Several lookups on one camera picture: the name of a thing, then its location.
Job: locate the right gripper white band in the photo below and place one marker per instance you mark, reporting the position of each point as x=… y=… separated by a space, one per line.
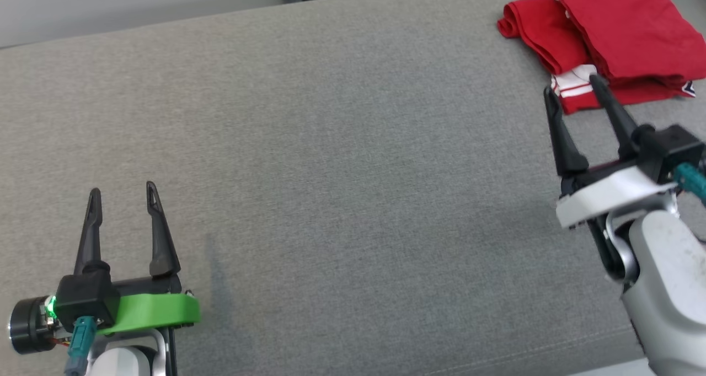
x=606 y=194

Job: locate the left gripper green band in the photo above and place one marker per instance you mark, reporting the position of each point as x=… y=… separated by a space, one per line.
x=154 y=311

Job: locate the red shorts white side stripes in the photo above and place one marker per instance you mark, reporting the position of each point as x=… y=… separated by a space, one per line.
x=634 y=28

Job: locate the red jersey number 23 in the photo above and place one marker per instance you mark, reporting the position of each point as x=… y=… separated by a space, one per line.
x=543 y=31

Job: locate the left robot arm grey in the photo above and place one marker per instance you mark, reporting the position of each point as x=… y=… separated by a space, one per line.
x=121 y=362

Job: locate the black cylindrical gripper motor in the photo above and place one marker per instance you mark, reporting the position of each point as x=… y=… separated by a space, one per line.
x=27 y=326

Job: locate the grey fabric sofa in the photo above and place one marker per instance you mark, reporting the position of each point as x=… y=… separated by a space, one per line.
x=342 y=172

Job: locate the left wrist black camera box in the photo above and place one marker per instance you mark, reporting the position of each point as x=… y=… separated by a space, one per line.
x=85 y=299

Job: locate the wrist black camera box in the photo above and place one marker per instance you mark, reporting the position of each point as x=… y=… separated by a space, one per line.
x=85 y=299
x=670 y=150

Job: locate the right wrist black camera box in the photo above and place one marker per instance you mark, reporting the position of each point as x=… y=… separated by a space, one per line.
x=670 y=150

